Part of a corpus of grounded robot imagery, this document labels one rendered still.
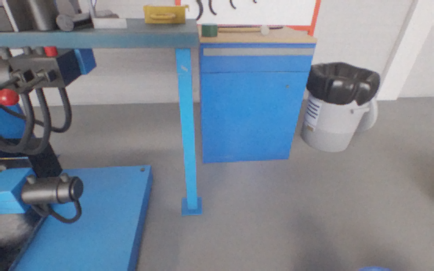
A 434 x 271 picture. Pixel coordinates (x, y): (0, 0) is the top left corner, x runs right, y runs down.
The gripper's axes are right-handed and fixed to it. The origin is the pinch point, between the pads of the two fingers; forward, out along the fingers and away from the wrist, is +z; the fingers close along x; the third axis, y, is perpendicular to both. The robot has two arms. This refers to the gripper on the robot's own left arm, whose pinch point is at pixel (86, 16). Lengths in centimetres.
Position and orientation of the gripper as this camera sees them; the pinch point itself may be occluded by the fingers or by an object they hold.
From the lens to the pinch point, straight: 99.8
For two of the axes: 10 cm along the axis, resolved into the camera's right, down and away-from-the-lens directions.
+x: -10.0, 0.3, -0.8
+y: -0.8, -5.3, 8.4
